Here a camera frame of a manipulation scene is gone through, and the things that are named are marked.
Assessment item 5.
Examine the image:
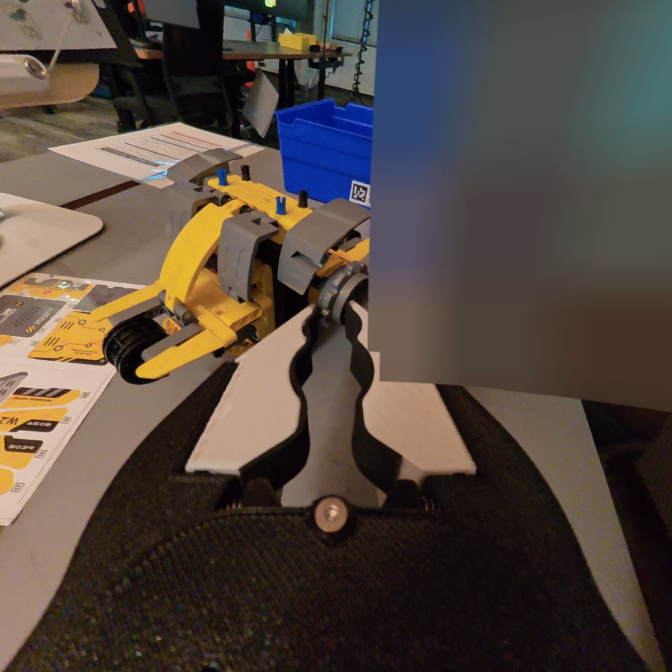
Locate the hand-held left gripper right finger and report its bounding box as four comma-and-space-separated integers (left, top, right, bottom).
344, 303, 477, 481

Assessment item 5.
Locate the printed paper sheet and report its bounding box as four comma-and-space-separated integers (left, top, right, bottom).
48, 122, 263, 189

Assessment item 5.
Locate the dark toothed wheel hub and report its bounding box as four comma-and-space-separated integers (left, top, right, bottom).
317, 261, 371, 322

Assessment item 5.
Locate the hanging grey sheet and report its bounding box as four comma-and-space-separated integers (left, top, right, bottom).
244, 68, 279, 138

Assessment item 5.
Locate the blue plastic bin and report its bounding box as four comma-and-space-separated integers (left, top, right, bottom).
274, 98, 375, 207

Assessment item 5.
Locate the black office chair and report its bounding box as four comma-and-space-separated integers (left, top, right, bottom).
100, 0, 234, 132

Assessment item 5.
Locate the yellow and grey sticker sheet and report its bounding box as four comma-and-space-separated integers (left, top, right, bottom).
0, 273, 148, 526

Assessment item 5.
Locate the wooden-top office table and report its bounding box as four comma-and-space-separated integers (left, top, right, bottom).
134, 39, 352, 137

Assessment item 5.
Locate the wooden stand board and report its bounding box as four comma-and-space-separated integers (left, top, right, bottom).
0, 63, 100, 108

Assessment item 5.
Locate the yellow brick toy vehicle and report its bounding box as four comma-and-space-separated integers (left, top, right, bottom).
92, 148, 371, 386

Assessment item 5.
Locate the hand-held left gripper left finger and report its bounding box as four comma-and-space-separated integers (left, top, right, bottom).
185, 303, 319, 477

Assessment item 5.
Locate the building instruction booklet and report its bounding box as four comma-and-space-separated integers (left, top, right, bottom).
0, 0, 117, 52

